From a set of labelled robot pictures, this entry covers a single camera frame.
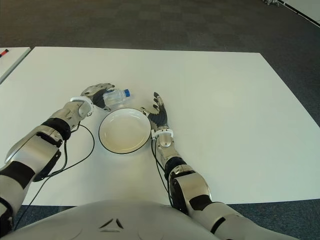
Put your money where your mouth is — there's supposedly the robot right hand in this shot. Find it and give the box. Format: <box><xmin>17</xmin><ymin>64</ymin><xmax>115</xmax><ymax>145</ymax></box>
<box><xmin>139</xmin><ymin>91</ymin><xmax>169</xmax><ymax>131</ymax></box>

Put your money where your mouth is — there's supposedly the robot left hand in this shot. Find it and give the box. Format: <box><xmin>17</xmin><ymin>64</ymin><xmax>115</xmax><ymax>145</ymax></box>
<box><xmin>80</xmin><ymin>82</ymin><xmax>116</xmax><ymax>112</ymax></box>

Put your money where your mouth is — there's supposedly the clear water bottle blue cap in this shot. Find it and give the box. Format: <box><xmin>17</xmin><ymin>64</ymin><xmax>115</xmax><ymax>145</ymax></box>
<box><xmin>102</xmin><ymin>88</ymin><xmax>132</xmax><ymax>110</ymax></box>

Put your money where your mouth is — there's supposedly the white plate black rim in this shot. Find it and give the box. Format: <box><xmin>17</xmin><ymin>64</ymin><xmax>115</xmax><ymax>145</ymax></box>
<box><xmin>98</xmin><ymin>107</ymin><xmax>153</xmax><ymax>154</ymax></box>

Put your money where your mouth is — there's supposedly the white side table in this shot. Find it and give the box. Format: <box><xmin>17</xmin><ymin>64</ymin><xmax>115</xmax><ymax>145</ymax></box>
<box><xmin>0</xmin><ymin>47</ymin><xmax>32</xmax><ymax>85</ymax></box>

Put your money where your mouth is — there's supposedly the grey robot torso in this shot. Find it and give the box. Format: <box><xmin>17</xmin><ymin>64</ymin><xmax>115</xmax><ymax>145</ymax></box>
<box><xmin>14</xmin><ymin>199</ymin><xmax>221</xmax><ymax>240</ymax></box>

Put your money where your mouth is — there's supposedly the white panel black edge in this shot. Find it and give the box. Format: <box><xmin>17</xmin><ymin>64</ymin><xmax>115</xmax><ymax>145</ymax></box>
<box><xmin>282</xmin><ymin>0</ymin><xmax>320</xmax><ymax>27</ymax></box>

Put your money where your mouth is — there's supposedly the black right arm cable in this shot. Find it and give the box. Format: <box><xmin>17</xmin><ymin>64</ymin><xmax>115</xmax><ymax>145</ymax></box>
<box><xmin>150</xmin><ymin>137</ymin><xmax>176</xmax><ymax>208</ymax></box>

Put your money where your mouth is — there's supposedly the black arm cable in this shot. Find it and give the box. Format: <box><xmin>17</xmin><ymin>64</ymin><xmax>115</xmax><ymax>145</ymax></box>
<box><xmin>150</xmin><ymin>137</ymin><xmax>176</xmax><ymax>208</ymax></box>
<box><xmin>13</xmin><ymin>123</ymin><xmax>95</xmax><ymax>230</ymax></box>

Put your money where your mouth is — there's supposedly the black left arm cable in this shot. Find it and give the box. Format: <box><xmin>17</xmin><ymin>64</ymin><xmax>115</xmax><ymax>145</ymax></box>
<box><xmin>13</xmin><ymin>123</ymin><xmax>95</xmax><ymax>230</ymax></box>

